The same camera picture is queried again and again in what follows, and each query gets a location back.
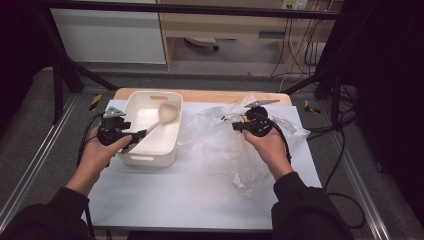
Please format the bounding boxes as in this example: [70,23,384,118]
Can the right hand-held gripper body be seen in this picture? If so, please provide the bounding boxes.
[244,99,281,138]

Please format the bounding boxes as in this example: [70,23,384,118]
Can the black frame crossbar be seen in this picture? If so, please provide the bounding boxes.
[33,0,349,21]

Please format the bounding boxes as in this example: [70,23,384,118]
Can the wall power outlet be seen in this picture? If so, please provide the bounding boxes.
[281,0,309,10]

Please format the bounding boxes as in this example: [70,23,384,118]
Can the dark curtain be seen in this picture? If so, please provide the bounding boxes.
[343,0,424,228]
[0,0,56,134]

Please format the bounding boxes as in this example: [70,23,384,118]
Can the hand-held gripper cable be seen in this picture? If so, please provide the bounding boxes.
[76,112,106,239]
[264,114,293,165]

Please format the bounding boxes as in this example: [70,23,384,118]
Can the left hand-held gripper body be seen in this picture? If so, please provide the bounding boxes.
[96,106,132,147]

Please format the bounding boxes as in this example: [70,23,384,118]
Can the aluminium rail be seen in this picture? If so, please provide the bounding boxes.
[333,133,392,240]
[0,95,78,231]

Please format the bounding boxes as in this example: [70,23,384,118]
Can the grey chair base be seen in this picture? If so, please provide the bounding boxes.
[184,36,220,52]

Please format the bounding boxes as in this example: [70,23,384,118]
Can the black floor cable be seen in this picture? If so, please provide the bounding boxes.
[323,128,367,230]

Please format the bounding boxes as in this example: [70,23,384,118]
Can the person's left hand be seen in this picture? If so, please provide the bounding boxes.
[77,126,134,182]

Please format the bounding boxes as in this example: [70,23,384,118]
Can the black hanging cable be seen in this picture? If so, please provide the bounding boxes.
[303,9,332,77]
[270,18,296,78]

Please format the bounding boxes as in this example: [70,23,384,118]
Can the wooden desk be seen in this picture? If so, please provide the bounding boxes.
[156,0,344,78]

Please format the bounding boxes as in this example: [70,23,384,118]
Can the beige soup ladle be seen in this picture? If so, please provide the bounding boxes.
[120,102,180,155]

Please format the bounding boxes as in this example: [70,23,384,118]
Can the white plastic bin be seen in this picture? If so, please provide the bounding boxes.
[116,90,184,169]

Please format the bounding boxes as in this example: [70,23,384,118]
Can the black frame stand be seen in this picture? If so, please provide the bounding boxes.
[33,6,118,125]
[282,19,359,131]

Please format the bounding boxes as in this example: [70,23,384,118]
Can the clear plastic bag smiley print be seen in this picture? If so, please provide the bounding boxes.
[176,94,312,200]

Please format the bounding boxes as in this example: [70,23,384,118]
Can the right hand-held gripper cable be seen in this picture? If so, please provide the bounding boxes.
[264,114,293,165]

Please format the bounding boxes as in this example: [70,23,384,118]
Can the left hand-held gripper cable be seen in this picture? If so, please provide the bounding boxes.
[76,112,106,239]

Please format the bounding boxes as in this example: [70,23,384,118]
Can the white cabinet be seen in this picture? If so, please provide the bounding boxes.
[51,0,167,65]

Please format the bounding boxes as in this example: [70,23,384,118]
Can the person's right hand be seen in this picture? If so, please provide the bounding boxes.
[241,127,293,182]

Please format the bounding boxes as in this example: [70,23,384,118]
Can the white table mat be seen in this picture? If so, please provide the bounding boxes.
[82,99,323,232]

